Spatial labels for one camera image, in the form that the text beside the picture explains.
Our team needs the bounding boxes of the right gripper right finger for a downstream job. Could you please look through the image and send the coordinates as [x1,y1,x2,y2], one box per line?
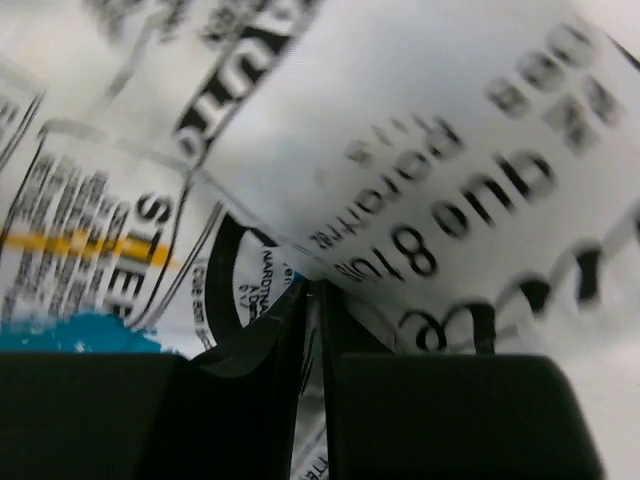
[319,282,605,480]

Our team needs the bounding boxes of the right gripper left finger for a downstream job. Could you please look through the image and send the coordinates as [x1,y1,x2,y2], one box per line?
[1,282,306,479]

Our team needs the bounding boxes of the patterned white teal yellow shorts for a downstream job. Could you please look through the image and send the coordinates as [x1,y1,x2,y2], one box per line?
[1,1,639,479]

